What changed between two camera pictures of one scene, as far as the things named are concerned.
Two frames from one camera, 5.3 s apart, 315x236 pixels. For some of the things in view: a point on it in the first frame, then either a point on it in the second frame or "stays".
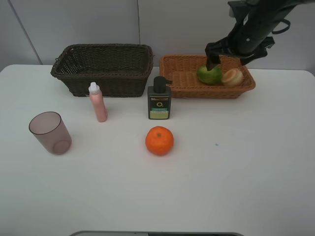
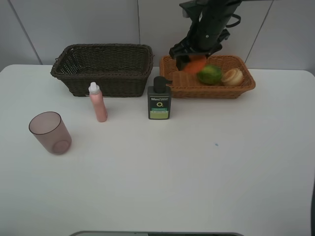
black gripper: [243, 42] → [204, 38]
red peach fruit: [233, 77] stays
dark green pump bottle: [159, 99] stays
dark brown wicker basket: [121, 70] stays
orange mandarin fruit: [159, 140] → [197, 63]
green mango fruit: [211, 77] stays
